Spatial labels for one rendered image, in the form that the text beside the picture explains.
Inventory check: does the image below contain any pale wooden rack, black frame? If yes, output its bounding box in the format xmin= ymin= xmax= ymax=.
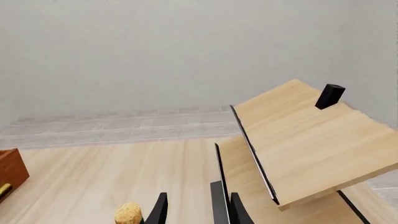
xmin=210 ymin=78 xmax=398 ymax=224

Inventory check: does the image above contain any red-brown wooden cabinet drawer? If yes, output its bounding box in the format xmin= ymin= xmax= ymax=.
xmin=0 ymin=175 xmax=31 ymax=203

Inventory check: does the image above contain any red-brown wooden cabinet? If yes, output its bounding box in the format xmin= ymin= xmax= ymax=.
xmin=0 ymin=147 xmax=31 ymax=203

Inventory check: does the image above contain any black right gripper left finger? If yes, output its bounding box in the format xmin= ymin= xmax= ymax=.
xmin=143 ymin=192 xmax=169 ymax=224

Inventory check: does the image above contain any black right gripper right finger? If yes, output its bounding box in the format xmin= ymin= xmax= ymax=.
xmin=229 ymin=192 xmax=256 ymax=224

